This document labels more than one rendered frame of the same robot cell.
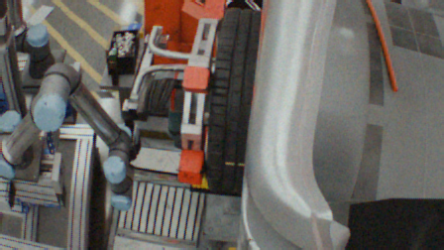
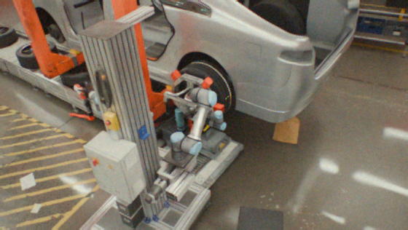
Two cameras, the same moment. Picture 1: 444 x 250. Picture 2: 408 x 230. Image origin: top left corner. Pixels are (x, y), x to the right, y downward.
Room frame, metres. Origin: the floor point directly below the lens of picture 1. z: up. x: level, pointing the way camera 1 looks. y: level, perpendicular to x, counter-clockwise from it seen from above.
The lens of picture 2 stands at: (0.15, 2.38, 2.78)
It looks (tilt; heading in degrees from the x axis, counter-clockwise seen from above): 38 degrees down; 302
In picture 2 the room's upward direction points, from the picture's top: 4 degrees counter-clockwise
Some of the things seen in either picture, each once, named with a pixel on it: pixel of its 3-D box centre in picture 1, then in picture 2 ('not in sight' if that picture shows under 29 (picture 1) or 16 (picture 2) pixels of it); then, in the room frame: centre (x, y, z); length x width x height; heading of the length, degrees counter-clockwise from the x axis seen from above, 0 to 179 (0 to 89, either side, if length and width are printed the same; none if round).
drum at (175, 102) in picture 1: (182, 91); (189, 102); (1.71, 0.14, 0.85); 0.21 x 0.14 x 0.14; 84
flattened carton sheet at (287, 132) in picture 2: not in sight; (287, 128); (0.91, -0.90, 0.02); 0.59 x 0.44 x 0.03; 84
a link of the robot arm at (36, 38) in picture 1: (37, 41); not in sight; (1.90, 0.81, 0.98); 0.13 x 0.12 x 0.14; 75
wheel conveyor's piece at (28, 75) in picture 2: not in sight; (44, 65); (5.17, -0.47, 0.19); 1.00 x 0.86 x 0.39; 174
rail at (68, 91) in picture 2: not in sight; (87, 102); (3.48, 0.09, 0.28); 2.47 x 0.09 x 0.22; 174
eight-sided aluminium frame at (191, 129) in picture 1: (203, 93); (193, 99); (1.70, 0.07, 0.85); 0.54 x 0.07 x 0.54; 174
